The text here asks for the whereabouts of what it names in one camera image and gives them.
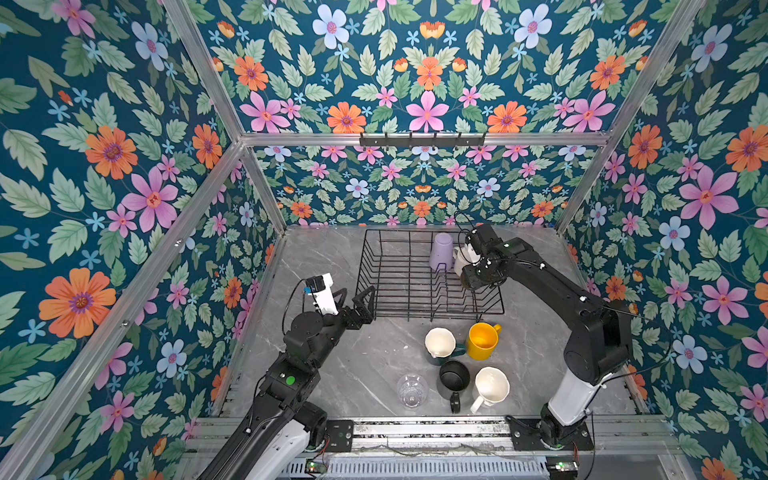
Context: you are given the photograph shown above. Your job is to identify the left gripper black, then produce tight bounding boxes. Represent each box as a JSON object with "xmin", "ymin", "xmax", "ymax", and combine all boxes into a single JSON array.
[{"xmin": 308, "ymin": 284, "xmax": 377, "ymax": 373}]

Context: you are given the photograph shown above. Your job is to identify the white mug red inside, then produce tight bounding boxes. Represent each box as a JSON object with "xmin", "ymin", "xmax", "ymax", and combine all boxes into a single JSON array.
[{"xmin": 453, "ymin": 244, "xmax": 481, "ymax": 276}]

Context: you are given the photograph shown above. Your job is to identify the lavender plastic cup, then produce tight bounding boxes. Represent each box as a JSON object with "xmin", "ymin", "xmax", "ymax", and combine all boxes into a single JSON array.
[{"xmin": 429, "ymin": 232, "xmax": 454, "ymax": 272}]

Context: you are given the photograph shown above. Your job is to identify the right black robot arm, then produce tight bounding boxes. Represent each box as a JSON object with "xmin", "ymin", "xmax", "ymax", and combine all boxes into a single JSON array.
[{"xmin": 460, "ymin": 225, "xmax": 633, "ymax": 449}]

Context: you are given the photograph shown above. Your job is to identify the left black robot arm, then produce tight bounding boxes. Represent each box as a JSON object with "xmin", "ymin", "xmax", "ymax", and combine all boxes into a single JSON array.
[{"xmin": 200, "ymin": 277, "xmax": 376, "ymax": 479}]

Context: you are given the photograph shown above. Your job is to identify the yellow mug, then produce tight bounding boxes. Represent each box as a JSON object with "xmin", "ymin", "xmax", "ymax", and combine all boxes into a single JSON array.
[{"xmin": 465, "ymin": 322, "xmax": 502, "ymax": 361}]

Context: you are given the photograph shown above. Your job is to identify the cream mug green outside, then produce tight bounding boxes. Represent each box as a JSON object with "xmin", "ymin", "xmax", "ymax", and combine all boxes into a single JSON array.
[{"xmin": 424, "ymin": 327, "xmax": 467, "ymax": 366}]

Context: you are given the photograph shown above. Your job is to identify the clear glass cup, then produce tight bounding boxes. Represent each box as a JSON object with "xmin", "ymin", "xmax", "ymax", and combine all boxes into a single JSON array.
[{"xmin": 397, "ymin": 374, "xmax": 429, "ymax": 409}]

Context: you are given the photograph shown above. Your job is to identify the black mug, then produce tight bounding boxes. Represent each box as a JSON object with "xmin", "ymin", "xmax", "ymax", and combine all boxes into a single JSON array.
[{"xmin": 437, "ymin": 361, "xmax": 471, "ymax": 414}]

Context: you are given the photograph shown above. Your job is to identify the white ceramic mug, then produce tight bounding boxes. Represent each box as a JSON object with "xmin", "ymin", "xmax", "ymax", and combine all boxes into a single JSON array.
[{"xmin": 470, "ymin": 367, "xmax": 510, "ymax": 414}]

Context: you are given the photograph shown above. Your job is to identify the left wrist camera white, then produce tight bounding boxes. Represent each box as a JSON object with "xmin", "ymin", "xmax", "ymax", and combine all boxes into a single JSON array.
[{"xmin": 304, "ymin": 273, "xmax": 338, "ymax": 315}]

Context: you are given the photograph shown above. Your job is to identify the black wire dish rack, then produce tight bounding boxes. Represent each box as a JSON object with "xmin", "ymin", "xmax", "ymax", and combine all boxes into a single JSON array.
[{"xmin": 356, "ymin": 229, "xmax": 505, "ymax": 321}]

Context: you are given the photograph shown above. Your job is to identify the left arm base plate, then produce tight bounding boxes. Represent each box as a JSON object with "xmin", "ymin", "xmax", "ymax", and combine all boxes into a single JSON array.
[{"xmin": 311, "ymin": 419, "xmax": 355, "ymax": 453}]

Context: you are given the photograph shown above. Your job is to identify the metal hook rail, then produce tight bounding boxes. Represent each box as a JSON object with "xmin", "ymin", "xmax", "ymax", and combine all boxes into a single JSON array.
[{"xmin": 358, "ymin": 132, "xmax": 486, "ymax": 149}]

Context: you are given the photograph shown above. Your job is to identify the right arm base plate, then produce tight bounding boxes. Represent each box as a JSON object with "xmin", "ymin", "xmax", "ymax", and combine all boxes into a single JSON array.
[{"xmin": 504, "ymin": 415, "xmax": 594, "ymax": 451}]

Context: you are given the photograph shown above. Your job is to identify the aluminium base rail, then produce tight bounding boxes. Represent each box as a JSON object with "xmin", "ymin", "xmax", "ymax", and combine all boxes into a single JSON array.
[{"xmin": 280, "ymin": 414, "xmax": 696, "ymax": 479}]

